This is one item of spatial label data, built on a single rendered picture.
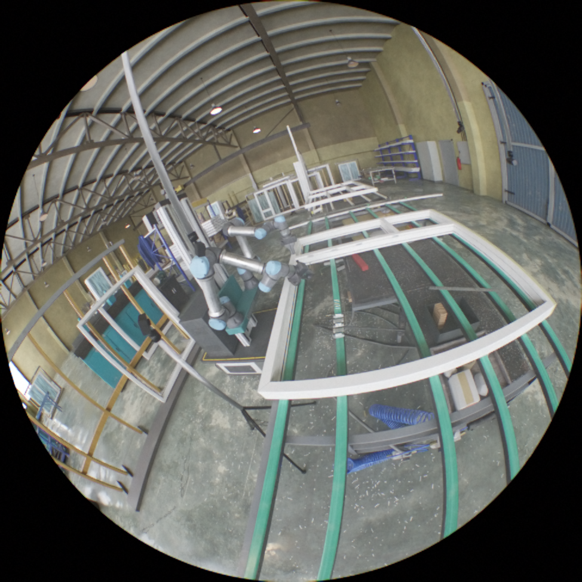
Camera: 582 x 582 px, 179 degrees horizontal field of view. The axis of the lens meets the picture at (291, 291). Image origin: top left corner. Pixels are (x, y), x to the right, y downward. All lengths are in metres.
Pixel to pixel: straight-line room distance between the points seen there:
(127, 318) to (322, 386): 3.93
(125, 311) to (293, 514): 4.03
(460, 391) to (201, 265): 1.40
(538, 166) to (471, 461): 6.46
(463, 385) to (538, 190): 6.35
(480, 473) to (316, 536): 1.16
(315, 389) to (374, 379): 0.19
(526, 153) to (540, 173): 0.68
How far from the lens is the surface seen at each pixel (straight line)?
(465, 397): 0.98
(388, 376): 0.63
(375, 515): 1.57
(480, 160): 8.15
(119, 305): 4.12
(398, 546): 1.69
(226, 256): 1.14
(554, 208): 6.68
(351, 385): 0.63
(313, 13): 9.82
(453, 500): 0.72
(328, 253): 1.42
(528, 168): 7.04
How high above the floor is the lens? 1.51
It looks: 32 degrees down
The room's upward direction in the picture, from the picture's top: 24 degrees counter-clockwise
